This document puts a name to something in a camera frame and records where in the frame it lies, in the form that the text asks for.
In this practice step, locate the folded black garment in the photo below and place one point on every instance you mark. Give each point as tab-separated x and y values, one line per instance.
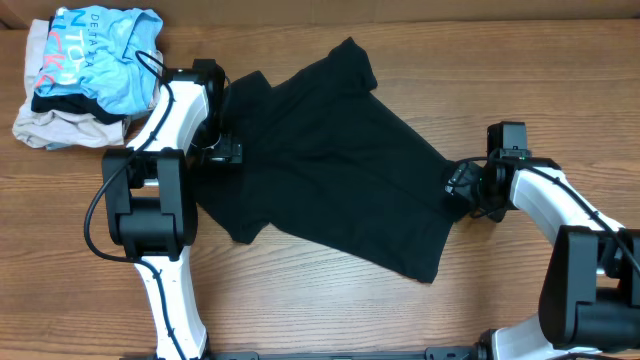
75	104

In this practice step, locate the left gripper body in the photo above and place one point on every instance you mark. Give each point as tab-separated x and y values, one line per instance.
225	150

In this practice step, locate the beige folded garment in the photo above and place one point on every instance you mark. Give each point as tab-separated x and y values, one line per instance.
57	129

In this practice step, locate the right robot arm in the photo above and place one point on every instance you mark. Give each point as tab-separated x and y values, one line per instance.
589	302

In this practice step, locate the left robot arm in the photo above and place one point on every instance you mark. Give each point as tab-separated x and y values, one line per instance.
151	210

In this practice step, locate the light blue printed shirt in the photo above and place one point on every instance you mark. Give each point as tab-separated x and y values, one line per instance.
91	51

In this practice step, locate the black t-shirt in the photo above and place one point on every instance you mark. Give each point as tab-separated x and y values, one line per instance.
325	160

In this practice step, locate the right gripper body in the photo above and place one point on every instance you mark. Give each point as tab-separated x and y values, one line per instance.
467	182

